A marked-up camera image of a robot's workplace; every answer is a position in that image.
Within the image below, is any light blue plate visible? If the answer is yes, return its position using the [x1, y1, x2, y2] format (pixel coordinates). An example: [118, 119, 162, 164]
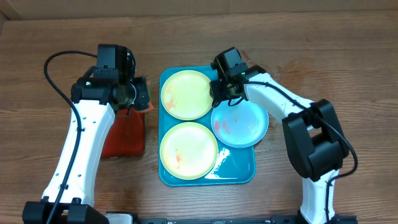
[210, 100, 269, 148]

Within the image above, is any yellow plate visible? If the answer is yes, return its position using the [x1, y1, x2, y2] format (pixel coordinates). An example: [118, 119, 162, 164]
[160, 70, 213, 121]
[159, 122, 218, 180]

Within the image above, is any orange sponge with dark scourer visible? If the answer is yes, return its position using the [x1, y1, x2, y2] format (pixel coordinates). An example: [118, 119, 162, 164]
[145, 80, 154, 113]

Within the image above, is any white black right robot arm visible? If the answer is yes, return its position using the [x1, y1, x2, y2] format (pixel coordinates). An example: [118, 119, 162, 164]
[210, 65, 349, 223]

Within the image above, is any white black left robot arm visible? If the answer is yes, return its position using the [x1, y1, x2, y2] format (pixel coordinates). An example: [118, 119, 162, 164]
[22, 77, 151, 223]

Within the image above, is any red tray with black rim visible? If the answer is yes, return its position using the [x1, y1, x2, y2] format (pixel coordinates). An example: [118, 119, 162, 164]
[101, 105, 146, 159]

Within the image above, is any teal plastic tray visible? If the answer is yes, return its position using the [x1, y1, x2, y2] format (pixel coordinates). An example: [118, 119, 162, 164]
[158, 65, 256, 187]

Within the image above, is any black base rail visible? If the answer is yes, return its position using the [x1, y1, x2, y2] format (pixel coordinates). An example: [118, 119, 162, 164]
[105, 212, 358, 224]

